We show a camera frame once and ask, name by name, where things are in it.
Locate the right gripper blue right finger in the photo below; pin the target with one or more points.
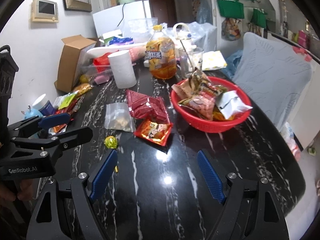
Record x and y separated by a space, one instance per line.
214 175

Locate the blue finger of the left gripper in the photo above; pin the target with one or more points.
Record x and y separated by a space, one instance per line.
50 121
65 139

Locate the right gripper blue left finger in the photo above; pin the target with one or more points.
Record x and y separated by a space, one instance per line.
101 174

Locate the gold candy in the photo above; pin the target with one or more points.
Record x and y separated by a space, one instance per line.
111 142

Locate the clear zip bag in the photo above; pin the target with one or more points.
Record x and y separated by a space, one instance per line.
118 117

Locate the red cartoon snack packet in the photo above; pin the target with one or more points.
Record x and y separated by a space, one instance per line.
154 132

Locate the dark red foil bag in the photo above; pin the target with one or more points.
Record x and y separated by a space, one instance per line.
142 106

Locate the yellow black snack bag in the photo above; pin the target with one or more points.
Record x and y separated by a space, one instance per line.
217 115

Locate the brown peanut snack bag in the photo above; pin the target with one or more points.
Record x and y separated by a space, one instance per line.
207 94

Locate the red gold snack packet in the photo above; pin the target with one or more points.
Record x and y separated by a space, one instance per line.
191 102

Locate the dark biscuit snack bag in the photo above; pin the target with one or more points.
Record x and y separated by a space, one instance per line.
190 85

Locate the left human hand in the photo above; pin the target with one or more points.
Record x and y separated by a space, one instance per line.
24 192

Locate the blue round toy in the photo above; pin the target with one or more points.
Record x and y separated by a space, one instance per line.
31 112

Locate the white jar blue label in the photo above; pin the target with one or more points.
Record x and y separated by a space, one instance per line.
43 105

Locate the red snack wrappers pile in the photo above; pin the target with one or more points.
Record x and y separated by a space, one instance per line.
68 113

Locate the green yellow packet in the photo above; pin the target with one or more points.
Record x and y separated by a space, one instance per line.
64 101

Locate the gold foil snack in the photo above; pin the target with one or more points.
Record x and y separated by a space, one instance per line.
82 89

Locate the red plastic basket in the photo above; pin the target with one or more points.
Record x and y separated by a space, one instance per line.
214 126

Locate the clear plastic container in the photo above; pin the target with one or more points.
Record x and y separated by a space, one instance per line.
90 75

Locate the red plastic bag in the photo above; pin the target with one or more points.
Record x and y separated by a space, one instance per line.
101 63

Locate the cardboard box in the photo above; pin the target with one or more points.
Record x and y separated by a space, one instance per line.
73 58

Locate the white paper roll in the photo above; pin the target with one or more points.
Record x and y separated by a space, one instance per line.
122 69

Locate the blue tissue pack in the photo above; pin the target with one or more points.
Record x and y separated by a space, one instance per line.
119 41

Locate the yellow patterned paper pack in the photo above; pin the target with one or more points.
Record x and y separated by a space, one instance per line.
213 60

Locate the light blue chair cover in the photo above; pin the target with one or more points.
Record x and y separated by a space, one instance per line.
273 76

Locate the iced tea bottle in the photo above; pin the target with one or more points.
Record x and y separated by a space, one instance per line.
160 54

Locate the white refrigerator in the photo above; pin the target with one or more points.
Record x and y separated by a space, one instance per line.
116 17

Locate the clear glass cup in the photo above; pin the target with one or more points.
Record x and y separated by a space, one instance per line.
196 58

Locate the metal spoon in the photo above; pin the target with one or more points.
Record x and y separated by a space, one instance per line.
185 55

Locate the white electric kettle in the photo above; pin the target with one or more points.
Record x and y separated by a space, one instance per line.
182 37

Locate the colourful hanging bag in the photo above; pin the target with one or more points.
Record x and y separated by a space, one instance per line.
230 29

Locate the brown door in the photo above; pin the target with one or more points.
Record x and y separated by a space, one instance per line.
164 10

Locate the green handbag small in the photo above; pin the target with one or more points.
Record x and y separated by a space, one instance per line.
258 18

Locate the green handbag large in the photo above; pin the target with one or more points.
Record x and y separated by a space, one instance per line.
231 9

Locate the wall intercom panel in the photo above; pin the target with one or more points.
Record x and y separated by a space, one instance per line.
44 11

